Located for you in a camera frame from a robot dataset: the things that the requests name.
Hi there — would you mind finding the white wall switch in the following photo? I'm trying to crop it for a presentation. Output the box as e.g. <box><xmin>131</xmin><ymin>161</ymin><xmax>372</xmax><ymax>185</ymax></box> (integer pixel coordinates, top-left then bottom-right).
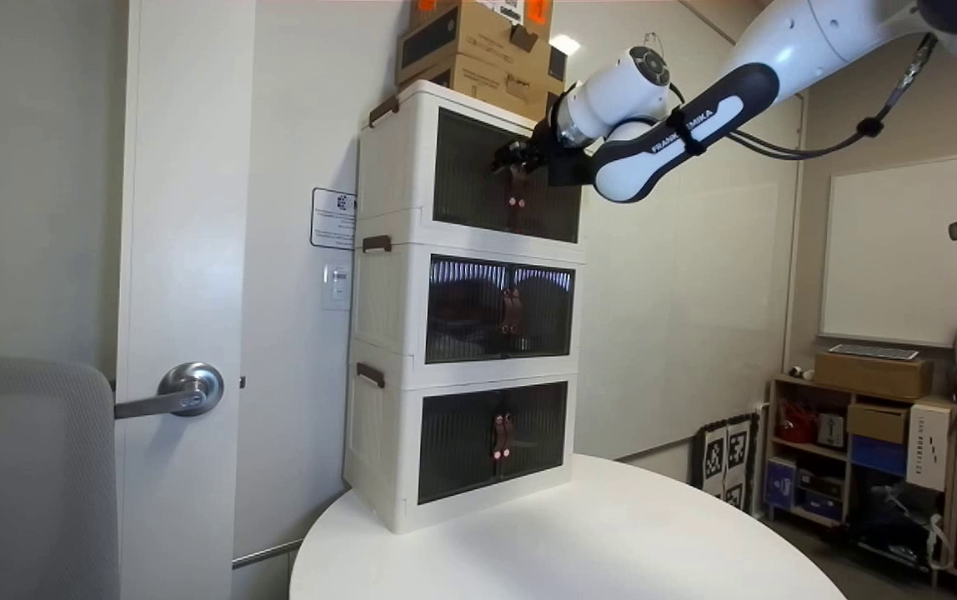
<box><xmin>320</xmin><ymin>262</ymin><xmax>352</xmax><ymax>304</ymax></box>

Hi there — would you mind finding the white whiteboard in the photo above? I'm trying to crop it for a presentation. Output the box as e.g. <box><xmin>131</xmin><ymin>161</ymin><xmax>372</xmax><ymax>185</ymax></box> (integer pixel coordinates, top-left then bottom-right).
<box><xmin>820</xmin><ymin>143</ymin><xmax>957</xmax><ymax>352</ymax></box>

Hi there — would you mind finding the flat cardboard box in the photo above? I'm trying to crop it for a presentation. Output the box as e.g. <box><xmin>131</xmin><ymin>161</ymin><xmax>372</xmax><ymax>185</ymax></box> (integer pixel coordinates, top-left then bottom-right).
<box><xmin>811</xmin><ymin>346</ymin><xmax>933</xmax><ymax>406</ymax></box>

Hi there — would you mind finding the small white box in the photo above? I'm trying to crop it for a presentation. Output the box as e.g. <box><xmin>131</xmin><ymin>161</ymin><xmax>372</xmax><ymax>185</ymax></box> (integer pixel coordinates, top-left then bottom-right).
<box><xmin>548</xmin><ymin>31</ymin><xmax>587</xmax><ymax>85</ymax></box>

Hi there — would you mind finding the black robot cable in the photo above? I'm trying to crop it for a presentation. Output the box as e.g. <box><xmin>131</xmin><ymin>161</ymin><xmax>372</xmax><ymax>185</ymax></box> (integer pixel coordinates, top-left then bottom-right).
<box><xmin>723</xmin><ymin>31</ymin><xmax>939</xmax><ymax>166</ymax></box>

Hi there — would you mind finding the white stacked storage cabinet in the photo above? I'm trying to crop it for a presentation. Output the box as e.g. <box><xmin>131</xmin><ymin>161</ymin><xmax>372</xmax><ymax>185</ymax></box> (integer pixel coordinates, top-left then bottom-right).
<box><xmin>340</xmin><ymin>76</ymin><xmax>591</xmax><ymax>532</ymax></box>

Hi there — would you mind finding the white rectangular device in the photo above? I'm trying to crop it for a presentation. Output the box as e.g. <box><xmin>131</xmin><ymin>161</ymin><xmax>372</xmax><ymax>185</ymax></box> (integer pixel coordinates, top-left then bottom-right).
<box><xmin>905</xmin><ymin>397</ymin><xmax>957</xmax><ymax>496</ymax></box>

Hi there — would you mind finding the blue storage bin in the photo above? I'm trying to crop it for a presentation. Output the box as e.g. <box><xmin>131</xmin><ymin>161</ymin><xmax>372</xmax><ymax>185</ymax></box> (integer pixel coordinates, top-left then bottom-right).
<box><xmin>846</xmin><ymin>433</ymin><xmax>911</xmax><ymax>480</ymax></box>

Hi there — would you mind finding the white room door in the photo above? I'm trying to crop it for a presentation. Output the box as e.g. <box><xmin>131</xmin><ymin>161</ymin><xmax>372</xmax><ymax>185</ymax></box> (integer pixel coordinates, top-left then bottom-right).
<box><xmin>111</xmin><ymin>0</ymin><xmax>259</xmax><ymax>600</ymax></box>

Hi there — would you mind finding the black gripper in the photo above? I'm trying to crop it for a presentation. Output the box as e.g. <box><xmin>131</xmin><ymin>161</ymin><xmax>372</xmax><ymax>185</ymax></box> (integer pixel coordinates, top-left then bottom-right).
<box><xmin>492</xmin><ymin>112</ymin><xmax>596</xmax><ymax>188</ymax></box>

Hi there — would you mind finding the black white marker board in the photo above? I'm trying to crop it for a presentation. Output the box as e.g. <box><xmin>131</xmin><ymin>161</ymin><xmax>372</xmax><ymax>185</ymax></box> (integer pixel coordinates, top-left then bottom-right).
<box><xmin>696</xmin><ymin>411</ymin><xmax>762</xmax><ymax>514</ymax></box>

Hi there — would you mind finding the brown cardboard box orange tape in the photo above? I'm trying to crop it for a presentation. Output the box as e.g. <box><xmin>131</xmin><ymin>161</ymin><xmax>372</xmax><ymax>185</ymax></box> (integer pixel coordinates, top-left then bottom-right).
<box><xmin>394</xmin><ymin>0</ymin><xmax>569</xmax><ymax>128</ymax></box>

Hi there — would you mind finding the silver lever door handle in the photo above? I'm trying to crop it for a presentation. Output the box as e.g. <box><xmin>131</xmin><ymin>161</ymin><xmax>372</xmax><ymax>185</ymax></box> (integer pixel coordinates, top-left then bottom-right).
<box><xmin>111</xmin><ymin>361</ymin><xmax>225</xmax><ymax>423</ymax></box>

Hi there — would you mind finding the small cardboard box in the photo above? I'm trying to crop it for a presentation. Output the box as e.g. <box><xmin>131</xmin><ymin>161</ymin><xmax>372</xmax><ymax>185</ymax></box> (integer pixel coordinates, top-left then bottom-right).
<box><xmin>846</xmin><ymin>397</ymin><xmax>911</xmax><ymax>447</ymax></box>

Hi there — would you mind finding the white wall sign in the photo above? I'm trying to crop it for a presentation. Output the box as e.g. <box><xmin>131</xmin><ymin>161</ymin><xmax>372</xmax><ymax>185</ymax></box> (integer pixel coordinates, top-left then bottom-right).
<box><xmin>307</xmin><ymin>183</ymin><xmax>360</xmax><ymax>254</ymax></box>

